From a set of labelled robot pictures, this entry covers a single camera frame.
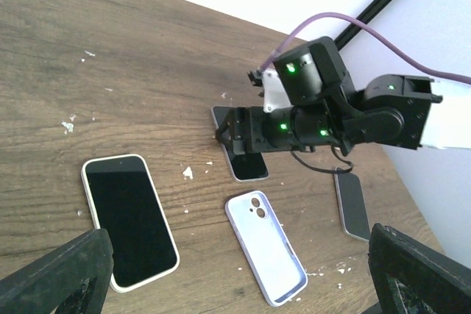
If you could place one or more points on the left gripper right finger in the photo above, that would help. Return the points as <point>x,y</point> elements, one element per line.
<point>410,277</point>

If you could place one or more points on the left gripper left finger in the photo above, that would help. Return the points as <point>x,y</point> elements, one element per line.
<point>73,278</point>

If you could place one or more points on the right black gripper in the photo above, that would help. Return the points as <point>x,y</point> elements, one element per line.
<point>241,130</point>

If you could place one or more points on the beige phone case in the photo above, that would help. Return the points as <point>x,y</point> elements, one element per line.
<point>129,222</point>

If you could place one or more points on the lavender phone case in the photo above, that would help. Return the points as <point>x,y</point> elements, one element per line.
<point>275,265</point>

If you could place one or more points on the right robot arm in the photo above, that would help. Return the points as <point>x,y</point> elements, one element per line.
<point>310,101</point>

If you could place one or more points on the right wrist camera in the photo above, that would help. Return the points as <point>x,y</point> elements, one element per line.
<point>274,94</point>

